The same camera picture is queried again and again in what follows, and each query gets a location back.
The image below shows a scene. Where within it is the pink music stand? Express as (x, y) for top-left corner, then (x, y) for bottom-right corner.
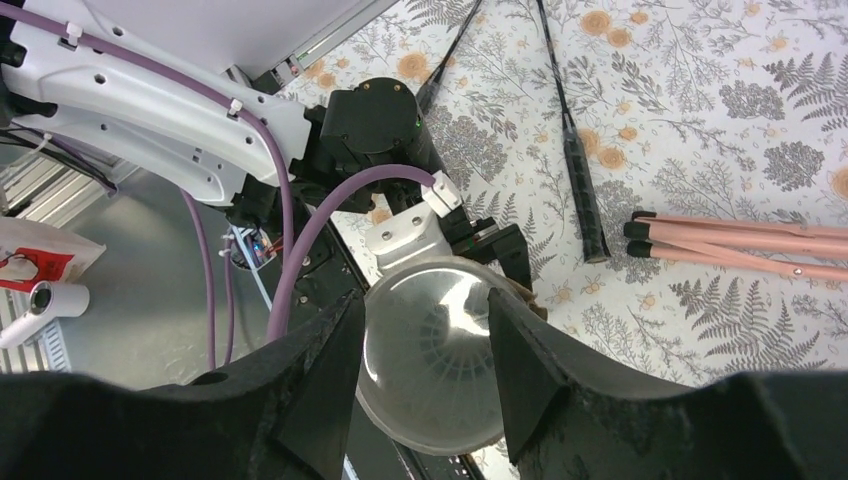
(623, 211), (847, 282)

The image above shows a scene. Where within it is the floral tablecloth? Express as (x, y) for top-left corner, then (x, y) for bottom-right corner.
(283, 1), (847, 386)

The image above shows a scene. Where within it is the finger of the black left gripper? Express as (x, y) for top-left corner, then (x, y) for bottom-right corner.
(457, 221), (532, 290)

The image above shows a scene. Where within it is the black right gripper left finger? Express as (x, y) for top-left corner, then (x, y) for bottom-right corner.
(1, 291), (365, 479)

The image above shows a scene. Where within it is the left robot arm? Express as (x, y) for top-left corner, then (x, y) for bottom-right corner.
(1, 1), (461, 282)

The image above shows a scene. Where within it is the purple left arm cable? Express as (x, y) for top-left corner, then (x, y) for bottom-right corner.
(0, 0), (439, 372)

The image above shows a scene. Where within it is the black badminton racket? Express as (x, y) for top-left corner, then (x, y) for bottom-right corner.
(536, 0), (611, 264)
(415, 0), (483, 116)

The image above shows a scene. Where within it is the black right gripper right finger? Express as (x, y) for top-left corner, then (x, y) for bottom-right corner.
(488, 289), (847, 479)

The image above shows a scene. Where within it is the red and white paper bag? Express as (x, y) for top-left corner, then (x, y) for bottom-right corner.
(1, 217), (106, 293)

